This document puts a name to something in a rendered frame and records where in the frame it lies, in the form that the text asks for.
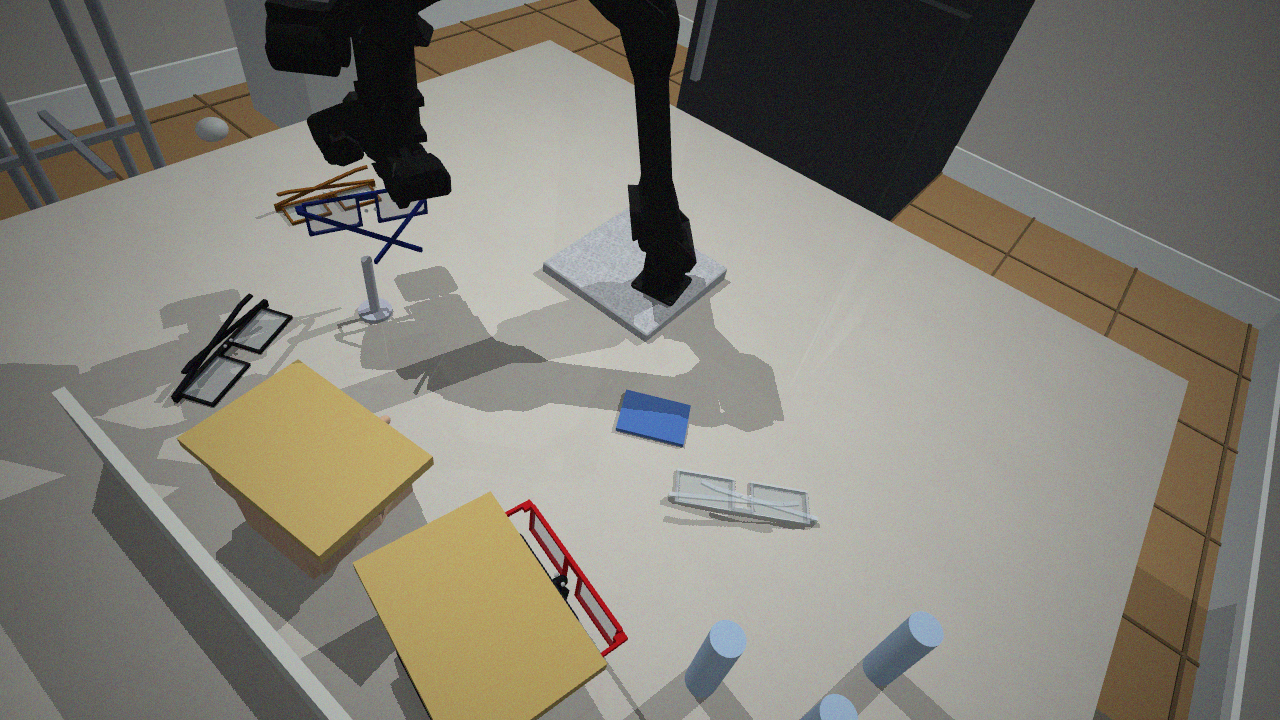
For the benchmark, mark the brown glasses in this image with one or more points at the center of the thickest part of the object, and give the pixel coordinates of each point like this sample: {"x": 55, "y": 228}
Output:
{"x": 289, "y": 208}

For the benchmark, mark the blue cylinder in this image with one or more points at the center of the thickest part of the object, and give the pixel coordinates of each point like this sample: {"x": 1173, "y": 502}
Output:
{"x": 832, "y": 707}
{"x": 918, "y": 635}
{"x": 720, "y": 650}

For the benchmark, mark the blue flat rectangular block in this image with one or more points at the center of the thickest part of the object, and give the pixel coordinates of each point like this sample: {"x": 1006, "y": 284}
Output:
{"x": 653, "y": 418}

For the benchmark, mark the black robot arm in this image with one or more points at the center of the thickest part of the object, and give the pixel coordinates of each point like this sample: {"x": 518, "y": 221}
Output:
{"x": 313, "y": 37}

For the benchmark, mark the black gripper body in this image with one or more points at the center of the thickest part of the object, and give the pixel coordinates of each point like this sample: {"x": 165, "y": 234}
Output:
{"x": 410, "y": 173}

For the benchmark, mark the white flat panel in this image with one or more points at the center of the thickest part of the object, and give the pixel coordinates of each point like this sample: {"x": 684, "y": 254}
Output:
{"x": 258, "y": 628}

